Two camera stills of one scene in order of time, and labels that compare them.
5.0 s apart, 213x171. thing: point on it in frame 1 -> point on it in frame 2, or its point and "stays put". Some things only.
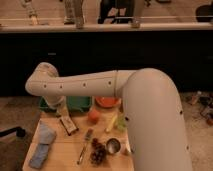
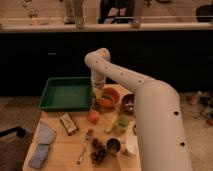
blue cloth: (47, 134) stays put
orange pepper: (93, 116) stays put
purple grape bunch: (98, 152) stays put
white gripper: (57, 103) -> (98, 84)
